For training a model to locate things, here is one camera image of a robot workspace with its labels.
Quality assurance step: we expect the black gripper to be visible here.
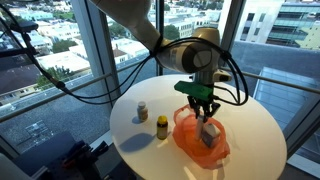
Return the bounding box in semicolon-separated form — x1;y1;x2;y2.
186;94;221;124

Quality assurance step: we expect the dark bottle with yellow cap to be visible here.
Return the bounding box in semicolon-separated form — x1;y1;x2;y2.
156;115;169;141

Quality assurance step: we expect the white bottle with yellow label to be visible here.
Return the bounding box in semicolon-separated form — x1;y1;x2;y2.
136;101;149;123

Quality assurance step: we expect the white box with dark label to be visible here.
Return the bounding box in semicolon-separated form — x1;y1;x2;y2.
201;123;222;149

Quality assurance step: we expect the orange plastic bag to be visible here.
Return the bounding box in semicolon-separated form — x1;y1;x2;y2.
171;104;232;170

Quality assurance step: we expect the grey window handrail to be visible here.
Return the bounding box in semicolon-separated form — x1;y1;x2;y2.
229;69;320;95
0;72;114;124

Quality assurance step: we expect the thin dark window mullion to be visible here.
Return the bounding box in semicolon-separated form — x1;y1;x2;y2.
156;0;165;77

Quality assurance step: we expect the white window base sill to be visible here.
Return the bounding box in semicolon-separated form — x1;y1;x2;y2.
286;153;320;179

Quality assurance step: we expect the dark equipment cart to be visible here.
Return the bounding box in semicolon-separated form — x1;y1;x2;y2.
13;130;113;180

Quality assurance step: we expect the window frame post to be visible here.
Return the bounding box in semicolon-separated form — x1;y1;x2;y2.
282;99;320;158
70;0;122;108
218;0;247;73

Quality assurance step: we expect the black cable bundle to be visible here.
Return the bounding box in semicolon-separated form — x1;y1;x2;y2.
0;2;250;107

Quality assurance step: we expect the black camera on stand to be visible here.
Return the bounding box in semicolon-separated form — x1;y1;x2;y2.
9;20;40;34

